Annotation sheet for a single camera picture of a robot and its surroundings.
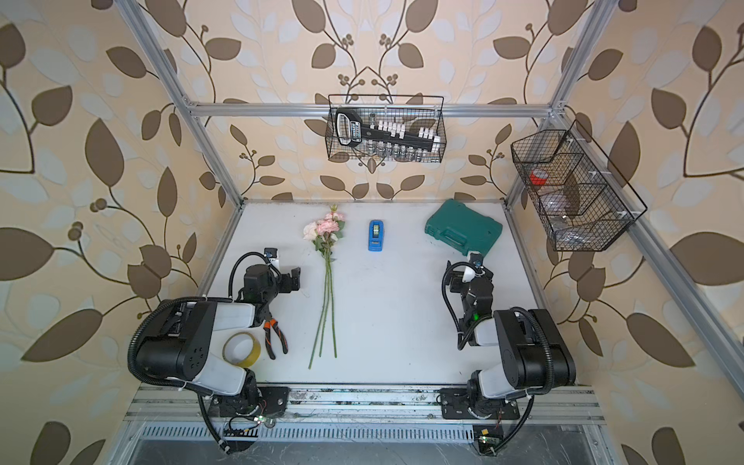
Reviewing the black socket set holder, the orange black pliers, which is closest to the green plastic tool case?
the black socket set holder

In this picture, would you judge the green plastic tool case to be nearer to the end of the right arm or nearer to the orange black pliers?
the end of the right arm

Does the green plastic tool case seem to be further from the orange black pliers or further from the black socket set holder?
the orange black pliers

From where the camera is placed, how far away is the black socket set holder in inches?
33.1
